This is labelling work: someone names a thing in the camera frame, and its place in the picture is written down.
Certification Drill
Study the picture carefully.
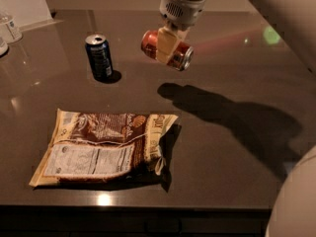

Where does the clear plastic water bottle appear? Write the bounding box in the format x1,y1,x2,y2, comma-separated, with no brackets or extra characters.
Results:
0,12,23,43

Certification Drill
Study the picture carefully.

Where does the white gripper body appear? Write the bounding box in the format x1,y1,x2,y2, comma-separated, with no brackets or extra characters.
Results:
159,0,206,31

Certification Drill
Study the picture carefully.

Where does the dark blue soda can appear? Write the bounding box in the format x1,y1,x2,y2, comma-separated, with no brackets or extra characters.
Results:
85,34,113,81

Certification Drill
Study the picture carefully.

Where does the brown cream snack bag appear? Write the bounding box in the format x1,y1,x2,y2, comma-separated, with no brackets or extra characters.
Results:
30,110,178,188

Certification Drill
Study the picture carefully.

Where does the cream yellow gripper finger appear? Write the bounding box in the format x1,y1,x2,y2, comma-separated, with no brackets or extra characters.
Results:
156,27,181,64

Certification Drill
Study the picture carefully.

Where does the red coke can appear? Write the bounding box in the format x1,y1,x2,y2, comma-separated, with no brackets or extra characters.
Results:
141,31,194,71

